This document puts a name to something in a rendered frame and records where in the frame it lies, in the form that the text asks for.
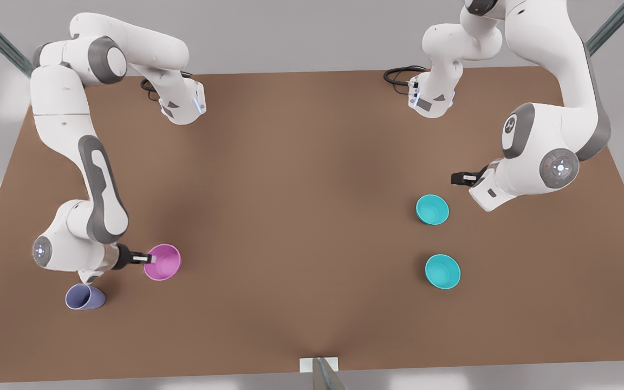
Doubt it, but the pink bowl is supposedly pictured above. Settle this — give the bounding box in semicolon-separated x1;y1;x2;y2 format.
144;244;181;282

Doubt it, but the teal bowl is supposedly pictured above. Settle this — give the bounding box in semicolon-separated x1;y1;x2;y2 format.
415;194;450;226
425;254;461;290

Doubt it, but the lavender blue bowl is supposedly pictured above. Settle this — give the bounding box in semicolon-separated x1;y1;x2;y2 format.
65;284;106;310

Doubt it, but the black cable loop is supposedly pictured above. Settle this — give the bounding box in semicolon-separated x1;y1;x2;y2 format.
383;66;427;97
140;71;193;101

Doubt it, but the silver frame post with foot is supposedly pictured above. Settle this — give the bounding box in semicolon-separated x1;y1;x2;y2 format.
300;357;346;390

